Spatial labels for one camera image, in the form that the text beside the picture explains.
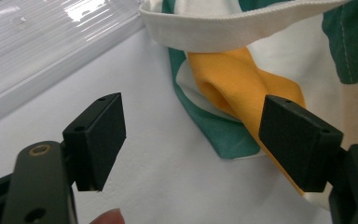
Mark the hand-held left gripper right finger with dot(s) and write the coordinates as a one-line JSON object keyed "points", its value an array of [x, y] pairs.
{"points": [[298, 146]]}

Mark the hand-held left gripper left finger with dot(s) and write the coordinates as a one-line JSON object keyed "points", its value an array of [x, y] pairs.
{"points": [[96, 140]]}

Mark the clear plastic container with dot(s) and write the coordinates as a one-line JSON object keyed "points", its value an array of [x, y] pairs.
{"points": [[28, 46]]}

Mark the white tote bag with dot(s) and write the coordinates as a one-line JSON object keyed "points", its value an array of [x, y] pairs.
{"points": [[230, 31]]}

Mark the white table mat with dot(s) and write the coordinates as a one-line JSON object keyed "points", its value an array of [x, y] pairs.
{"points": [[167, 186]]}

